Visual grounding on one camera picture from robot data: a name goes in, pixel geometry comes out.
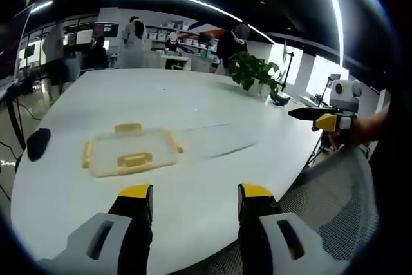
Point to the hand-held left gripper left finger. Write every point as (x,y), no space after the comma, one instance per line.
(106,239)

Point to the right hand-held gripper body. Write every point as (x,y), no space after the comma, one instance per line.
(344,94)

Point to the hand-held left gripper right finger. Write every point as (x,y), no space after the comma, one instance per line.
(283,239)

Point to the person's right hand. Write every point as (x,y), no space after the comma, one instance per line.
(346,136)

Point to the black tripod stand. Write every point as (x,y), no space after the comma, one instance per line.
(288,69)

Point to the green potted plant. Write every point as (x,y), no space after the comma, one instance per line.
(254,70)

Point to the grey mesh chair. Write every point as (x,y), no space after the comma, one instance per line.
(341,197)

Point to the clear container with yellow clips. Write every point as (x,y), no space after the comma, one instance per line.
(135,151)

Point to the black cloth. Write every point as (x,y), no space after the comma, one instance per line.
(38,144)

